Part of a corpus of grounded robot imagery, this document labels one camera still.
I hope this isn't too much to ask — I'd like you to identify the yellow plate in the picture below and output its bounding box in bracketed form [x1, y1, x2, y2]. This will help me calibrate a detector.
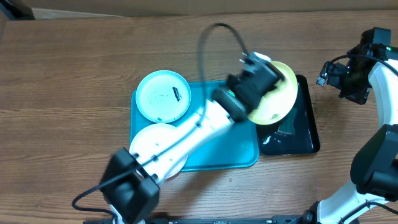
[248, 61, 298, 125]

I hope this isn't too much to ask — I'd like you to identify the green sponge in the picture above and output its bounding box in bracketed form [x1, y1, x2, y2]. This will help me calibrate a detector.
[277, 116, 295, 135]

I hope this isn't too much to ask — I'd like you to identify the light blue plate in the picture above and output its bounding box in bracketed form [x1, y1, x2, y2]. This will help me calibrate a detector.
[136, 70, 191, 123]

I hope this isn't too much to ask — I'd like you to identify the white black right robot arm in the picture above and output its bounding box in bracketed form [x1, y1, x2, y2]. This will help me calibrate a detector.
[293, 42, 397, 223]

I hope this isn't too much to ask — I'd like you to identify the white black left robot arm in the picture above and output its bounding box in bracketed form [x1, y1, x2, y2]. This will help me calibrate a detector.
[100, 64, 285, 223]

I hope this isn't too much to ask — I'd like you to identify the black rectangular tray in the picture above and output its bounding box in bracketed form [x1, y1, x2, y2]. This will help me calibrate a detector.
[256, 75, 320, 156]

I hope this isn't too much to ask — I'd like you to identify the teal plastic tray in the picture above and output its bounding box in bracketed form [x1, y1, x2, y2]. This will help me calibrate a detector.
[130, 81, 259, 172]

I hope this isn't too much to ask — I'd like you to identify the pink white plate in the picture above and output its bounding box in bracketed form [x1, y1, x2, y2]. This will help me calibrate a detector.
[129, 123, 192, 183]

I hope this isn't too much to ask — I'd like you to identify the brown cardboard backdrop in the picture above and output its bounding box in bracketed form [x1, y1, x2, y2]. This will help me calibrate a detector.
[24, 0, 397, 16]

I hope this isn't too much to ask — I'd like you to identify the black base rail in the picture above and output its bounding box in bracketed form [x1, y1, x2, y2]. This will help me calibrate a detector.
[83, 215, 312, 224]

